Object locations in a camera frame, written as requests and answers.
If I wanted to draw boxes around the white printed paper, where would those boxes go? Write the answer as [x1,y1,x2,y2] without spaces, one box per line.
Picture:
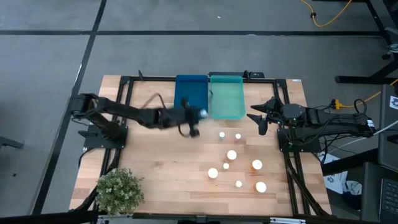
[319,152,349,195]

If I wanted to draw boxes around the black desk leg frame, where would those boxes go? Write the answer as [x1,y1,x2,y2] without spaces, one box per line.
[335,0,398,85]

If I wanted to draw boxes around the blue plastic bin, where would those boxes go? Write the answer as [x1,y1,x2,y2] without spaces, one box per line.
[174,74,210,115]

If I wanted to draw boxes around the yellow extension cable with plug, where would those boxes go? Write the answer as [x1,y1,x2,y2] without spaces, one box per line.
[330,78,398,110]

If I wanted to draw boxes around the green potted plant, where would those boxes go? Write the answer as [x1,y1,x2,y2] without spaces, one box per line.
[95,167,146,216]

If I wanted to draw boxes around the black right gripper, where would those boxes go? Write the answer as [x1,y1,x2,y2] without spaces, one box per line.
[246,96,285,136]

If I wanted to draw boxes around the white round ball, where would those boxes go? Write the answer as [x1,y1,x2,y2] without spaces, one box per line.
[224,149,238,163]

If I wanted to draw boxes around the black chair foot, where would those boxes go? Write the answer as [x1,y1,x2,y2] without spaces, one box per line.
[0,135,24,149]

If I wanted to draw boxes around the black computer case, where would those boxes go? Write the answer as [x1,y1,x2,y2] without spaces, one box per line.
[377,83,398,174]

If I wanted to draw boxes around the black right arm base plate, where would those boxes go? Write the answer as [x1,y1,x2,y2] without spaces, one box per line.
[277,126,322,153]

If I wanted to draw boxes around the large orange bottle white cap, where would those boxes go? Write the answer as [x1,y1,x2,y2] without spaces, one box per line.
[253,181,267,194]
[249,159,264,172]

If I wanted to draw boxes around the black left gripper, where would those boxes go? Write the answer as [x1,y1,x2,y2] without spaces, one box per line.
[161,96,201,138]

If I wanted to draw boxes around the teal translucent plastic bin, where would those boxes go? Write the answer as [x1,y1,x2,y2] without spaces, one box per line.
[209,75,247,121]

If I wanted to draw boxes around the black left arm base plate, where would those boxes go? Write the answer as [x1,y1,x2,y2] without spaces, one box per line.
[83,123,129,149]

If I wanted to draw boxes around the white cable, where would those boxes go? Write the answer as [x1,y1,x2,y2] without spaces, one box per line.
[325,119,398,154]

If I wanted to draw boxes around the black keyboard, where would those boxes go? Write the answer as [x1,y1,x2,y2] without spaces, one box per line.
[379,178,398,223]

